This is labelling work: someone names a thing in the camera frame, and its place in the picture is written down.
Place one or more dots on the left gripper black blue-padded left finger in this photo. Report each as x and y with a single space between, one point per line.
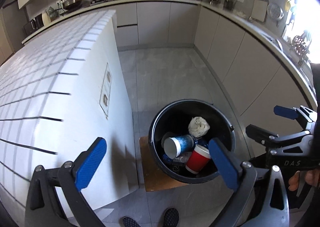
43 207

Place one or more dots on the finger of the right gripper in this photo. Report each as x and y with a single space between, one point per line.
267 138
303 115

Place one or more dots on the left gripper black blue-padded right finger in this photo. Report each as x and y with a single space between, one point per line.
243 178

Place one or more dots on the white tissue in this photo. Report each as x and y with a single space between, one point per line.
198 127

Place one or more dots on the red paper cup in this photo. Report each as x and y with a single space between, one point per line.
198 159

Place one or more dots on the blue paper cup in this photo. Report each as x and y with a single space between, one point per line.
175 146

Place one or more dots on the black round trash bin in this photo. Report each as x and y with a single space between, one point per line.
178 128

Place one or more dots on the white tiled kitchen island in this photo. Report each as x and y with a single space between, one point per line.
59 93

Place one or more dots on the person's right hand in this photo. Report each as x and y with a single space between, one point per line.
311 178

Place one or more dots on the person's dark shoe left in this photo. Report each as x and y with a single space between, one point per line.
129 222

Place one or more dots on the person's dark shoe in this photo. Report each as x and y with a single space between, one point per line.
171 217
129 222

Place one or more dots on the person's dark shoe right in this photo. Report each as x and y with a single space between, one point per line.
171 217

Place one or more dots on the brown cardboard under bin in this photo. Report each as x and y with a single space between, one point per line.
154 178

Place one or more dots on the round metal strainer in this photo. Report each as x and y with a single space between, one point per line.
275 12

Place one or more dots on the white cutting board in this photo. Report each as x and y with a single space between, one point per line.
259 10

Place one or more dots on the black knife block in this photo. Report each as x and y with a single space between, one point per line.
229 5

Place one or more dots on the black microwave oven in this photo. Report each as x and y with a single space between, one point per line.
33 25

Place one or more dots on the cream thermos jug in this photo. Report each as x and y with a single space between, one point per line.
46 19

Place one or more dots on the lidded wok pot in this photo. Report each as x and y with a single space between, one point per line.
71 4

